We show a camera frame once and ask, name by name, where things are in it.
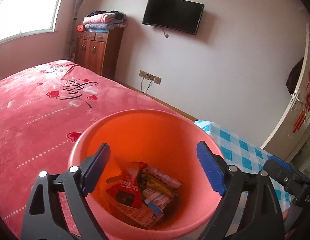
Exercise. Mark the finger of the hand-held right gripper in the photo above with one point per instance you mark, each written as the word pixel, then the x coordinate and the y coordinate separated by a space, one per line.
pixel 280 161

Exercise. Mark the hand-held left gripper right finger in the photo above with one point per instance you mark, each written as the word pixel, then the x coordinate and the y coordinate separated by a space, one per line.
pixel 211 170

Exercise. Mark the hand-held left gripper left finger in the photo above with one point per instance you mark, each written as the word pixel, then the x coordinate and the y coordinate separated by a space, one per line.
pixel 94 170

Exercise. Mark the red snack packet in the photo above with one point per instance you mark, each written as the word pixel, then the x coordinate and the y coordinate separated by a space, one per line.
pixel 127 185

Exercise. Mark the purple cartoon tissue pack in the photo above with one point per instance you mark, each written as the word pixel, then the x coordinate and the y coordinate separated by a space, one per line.
pixel 167 178

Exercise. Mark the yellow snack packet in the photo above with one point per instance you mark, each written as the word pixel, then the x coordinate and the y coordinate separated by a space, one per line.
pixel 157 186

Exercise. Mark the white box with red dots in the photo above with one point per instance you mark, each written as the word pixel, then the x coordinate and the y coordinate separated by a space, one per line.
pixel 135 215

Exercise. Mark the orange plastic bucket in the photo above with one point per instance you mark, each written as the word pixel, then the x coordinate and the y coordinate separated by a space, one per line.
pixel 150 135

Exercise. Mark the person's right forearm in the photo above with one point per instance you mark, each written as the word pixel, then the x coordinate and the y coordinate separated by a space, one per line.
pixel 300 222

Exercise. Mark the white door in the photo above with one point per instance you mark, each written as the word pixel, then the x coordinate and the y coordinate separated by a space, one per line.
pixel 282 130

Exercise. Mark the blue white checked tablecloth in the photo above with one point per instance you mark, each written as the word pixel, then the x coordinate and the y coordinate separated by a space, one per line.
pixel 245 150

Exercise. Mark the red knot door decoration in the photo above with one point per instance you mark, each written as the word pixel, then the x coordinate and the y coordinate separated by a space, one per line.
pixel 305 105

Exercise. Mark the pink heart print blanket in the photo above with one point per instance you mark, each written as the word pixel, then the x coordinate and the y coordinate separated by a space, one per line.
pixel 32 110

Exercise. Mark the brown wooden cabinet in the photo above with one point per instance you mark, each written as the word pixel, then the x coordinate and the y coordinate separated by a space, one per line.
pixel 94 52

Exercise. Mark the small red box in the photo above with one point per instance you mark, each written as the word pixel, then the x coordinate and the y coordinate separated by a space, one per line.
pixel 81 28

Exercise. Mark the pile of folded clothes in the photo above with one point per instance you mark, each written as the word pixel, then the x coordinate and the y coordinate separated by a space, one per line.
pixel 102 20

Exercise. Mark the striped window curtain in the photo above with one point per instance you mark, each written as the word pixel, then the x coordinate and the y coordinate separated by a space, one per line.
pixel 74 10

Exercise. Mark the bright window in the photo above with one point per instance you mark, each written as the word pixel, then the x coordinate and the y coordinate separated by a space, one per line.
pixel 24 5

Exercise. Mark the wall socket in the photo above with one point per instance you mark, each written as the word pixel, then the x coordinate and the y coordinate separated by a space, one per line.
pixel 158 80
pixel 146 75

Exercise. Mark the black wall television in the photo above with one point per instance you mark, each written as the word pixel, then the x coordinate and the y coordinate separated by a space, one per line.
pixel 172 15

